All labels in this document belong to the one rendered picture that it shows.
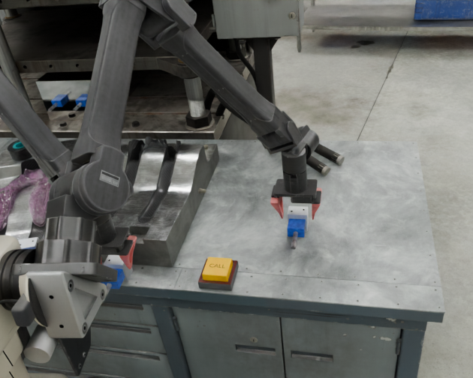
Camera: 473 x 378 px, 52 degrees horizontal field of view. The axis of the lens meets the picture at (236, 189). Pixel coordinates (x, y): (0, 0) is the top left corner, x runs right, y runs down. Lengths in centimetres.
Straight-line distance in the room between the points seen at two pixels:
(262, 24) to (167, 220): 84
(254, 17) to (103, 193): 118
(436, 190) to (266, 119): 188
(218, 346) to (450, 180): 188
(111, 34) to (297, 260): 68
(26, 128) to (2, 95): 8
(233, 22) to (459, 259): 145
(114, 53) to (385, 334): 89
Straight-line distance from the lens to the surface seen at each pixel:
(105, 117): 78
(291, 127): 112
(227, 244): 127
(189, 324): 138
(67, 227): 70
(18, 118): 109
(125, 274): 122
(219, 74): 100
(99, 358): 167
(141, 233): 126
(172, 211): 127
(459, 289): 231
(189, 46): 97
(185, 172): 137
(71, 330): 71
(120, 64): 84
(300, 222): 125
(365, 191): 142
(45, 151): 108
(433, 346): 209
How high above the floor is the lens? 164
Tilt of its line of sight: 35 degrees down
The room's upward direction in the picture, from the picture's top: 8 degrees counter-clockwise
